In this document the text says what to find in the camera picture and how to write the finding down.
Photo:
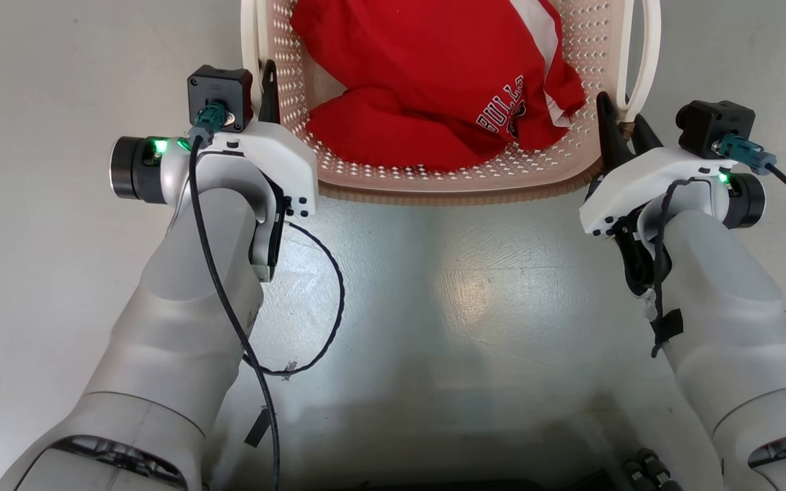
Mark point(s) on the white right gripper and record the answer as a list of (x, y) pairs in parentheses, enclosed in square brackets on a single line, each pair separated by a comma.
[(638, 181)]

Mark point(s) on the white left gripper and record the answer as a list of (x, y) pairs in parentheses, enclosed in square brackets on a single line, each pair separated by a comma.
[(277, 160)]

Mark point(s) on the beige perforated plastic laundry basket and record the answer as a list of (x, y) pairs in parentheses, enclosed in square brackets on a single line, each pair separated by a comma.
[(591, 61)]

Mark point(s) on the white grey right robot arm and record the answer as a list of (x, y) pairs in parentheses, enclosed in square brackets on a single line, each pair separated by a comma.
[(734, 320)]

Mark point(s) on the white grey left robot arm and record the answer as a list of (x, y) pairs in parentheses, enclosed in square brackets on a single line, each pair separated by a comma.
[(181, 327)]

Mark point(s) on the red shirt with white print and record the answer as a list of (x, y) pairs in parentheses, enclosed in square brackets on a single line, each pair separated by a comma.
[(420, 82)]

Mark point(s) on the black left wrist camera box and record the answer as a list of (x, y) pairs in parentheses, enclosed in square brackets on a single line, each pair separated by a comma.
[(221, 95)]

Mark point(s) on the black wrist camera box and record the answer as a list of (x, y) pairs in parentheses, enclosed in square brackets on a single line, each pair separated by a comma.
[(221, 95), (707, 123)]

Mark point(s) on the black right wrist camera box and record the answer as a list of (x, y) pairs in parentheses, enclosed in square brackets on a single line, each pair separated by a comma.
[(707, 123)]

